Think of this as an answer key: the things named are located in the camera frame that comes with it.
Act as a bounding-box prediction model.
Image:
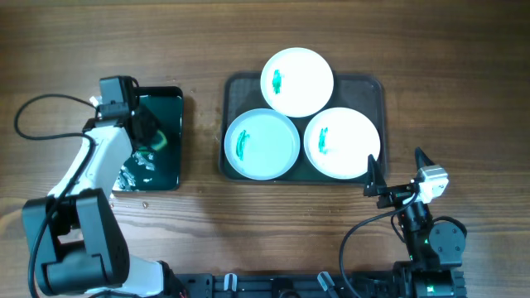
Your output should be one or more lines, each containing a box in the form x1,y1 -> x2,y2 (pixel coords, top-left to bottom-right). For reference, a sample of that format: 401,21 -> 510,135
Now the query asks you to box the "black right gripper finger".
414,147 -> 435,170
364,154 -> 387,189

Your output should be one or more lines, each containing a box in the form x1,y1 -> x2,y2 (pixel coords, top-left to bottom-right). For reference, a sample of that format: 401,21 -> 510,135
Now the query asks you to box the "green yellow sponge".
149,130 -> 167,151

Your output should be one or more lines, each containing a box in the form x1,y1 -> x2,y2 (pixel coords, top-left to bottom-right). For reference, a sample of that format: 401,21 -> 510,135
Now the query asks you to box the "white plate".
260,47 -> 334,118
224,108 -> 301,180
303,108 -> 382,180

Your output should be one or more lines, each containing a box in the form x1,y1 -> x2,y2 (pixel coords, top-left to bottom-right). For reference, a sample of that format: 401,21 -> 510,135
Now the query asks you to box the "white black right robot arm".
364,148 -> 467,297

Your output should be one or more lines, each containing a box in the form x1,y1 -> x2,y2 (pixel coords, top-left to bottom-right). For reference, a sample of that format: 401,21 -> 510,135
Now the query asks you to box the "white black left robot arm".
22,76 -> 190,298

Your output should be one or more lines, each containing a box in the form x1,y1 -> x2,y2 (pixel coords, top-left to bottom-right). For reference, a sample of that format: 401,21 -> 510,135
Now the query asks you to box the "black water basin tray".
113,86 -> 184,192

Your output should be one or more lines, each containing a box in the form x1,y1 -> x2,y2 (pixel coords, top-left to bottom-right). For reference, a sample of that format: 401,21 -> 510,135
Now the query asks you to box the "black plate tray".
219,71 -> 388,186

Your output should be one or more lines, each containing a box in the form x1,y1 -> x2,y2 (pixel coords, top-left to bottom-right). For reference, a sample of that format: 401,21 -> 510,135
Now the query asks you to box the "white top plate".
260,47 -> 334,118

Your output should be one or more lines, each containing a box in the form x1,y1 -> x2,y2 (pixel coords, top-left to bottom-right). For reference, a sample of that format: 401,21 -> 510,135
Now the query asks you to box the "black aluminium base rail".
173,271 -> 468,298

